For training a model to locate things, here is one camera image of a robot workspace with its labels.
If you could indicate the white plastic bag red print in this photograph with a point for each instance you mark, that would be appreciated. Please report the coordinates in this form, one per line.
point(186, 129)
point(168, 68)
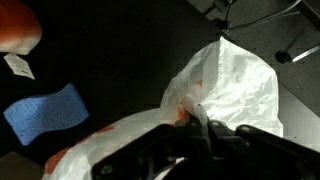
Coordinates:
point(233, 86)

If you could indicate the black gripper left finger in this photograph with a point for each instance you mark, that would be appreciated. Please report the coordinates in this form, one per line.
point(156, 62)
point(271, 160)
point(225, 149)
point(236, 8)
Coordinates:
point(193, 128)

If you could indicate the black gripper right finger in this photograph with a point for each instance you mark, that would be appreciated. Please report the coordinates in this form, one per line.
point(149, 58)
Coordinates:
point(216, 131)

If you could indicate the office chair wheeled base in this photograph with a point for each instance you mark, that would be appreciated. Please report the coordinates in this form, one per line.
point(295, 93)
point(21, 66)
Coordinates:
point(283, 30)

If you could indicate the blue cloth pad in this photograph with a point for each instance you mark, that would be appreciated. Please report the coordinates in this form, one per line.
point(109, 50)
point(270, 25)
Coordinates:
point(45, 113)

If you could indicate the orange plush toy with tag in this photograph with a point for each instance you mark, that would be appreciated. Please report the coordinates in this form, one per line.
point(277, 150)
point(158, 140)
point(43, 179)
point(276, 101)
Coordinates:
point(16, 30)

